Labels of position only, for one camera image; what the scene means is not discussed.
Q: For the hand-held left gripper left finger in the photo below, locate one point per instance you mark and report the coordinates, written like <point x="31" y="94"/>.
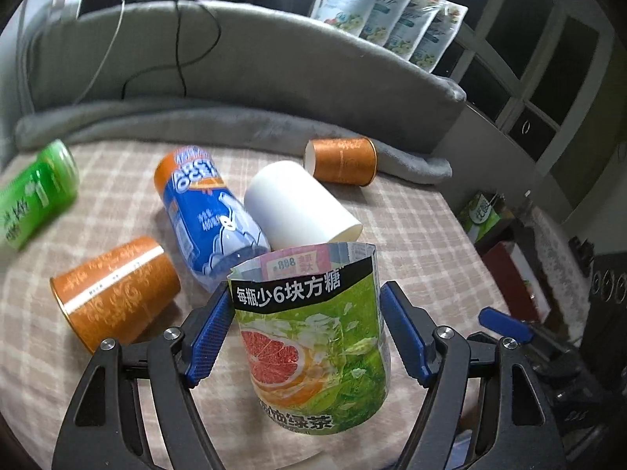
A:
<point x="209" y="340"/>

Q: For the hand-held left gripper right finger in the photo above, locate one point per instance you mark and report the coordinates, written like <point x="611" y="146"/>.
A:
<point x="402" y="340"/>

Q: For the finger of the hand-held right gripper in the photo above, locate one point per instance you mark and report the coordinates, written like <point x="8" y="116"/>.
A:
<point x="504" y="324"/>

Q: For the green grapefruit label cup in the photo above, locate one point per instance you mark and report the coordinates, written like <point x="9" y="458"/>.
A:
<point x="318" y="352"/>

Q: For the large orange patterned cup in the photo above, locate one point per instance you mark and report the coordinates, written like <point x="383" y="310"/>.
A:
<point x="117" y="289"/>

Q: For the blue and orange label cup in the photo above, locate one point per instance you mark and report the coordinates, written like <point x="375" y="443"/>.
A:
<point x="205" y="205"/>

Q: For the white paper cup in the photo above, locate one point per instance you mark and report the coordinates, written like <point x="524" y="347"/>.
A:
<point x="294" y="200"/>

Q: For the small orange patterned cup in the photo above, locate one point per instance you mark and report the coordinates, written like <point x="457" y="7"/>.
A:
<point x="340" y="159"/>

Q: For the bright green label cup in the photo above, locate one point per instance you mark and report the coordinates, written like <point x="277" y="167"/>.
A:
<point x="34" y="196"/>

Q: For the red box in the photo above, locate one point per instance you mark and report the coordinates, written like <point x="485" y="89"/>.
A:
<point x="514" y="274"/>

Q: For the white lace cloth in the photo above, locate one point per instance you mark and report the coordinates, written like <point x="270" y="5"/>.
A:
<point x="553" y="254"/>

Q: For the black speaker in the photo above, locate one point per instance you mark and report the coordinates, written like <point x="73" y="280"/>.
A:
<point x="607" y="298"/>

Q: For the green and white box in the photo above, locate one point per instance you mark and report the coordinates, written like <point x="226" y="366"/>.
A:
<point x="482" y="215"/>

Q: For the grey fleece blanket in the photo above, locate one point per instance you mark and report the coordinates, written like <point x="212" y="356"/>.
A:
<point x="196" y="117"/>

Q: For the white framed glass door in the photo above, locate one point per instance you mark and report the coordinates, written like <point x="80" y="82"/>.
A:
<point x="529" y="58"/>

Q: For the grey padded headboard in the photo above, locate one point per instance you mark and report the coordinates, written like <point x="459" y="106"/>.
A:
<point x="274" y="54"/>

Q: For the black phone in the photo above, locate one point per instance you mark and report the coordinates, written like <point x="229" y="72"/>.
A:
<point x="100" y="0"/>

